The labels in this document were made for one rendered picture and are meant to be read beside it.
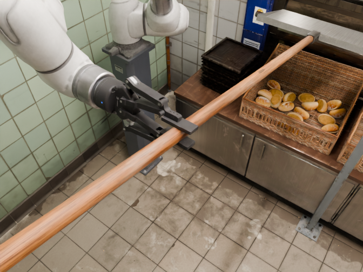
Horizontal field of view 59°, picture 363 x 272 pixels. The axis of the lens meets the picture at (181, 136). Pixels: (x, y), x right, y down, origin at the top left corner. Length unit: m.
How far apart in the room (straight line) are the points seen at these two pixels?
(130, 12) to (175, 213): 1.30
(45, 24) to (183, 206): 1.76
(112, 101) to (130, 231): 1.55
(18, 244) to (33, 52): 0.38
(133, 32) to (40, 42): 1.02
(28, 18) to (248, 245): 1.83
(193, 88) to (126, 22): 0.73
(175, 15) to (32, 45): 0.99
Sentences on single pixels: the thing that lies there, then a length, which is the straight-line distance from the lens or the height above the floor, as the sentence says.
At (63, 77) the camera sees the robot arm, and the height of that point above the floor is 1.52.
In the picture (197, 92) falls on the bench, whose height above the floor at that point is 0.58.
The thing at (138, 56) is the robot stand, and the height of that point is 0.99.
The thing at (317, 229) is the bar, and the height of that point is 0.01.
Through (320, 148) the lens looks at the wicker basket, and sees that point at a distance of 1.90.
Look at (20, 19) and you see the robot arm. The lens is 0.66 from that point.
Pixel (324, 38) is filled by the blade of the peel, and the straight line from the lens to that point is 1.52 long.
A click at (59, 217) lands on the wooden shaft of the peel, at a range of 0.46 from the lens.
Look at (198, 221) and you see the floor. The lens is 2.19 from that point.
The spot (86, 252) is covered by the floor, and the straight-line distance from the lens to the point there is 2.18.
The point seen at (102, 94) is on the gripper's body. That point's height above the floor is 1.50.
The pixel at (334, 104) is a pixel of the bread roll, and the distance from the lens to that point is 2.12.
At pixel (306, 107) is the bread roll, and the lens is 2.09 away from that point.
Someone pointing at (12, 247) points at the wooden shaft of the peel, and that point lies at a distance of 0.44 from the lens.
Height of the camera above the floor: 1.94
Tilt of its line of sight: 48 degrees down
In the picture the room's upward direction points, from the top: straight up
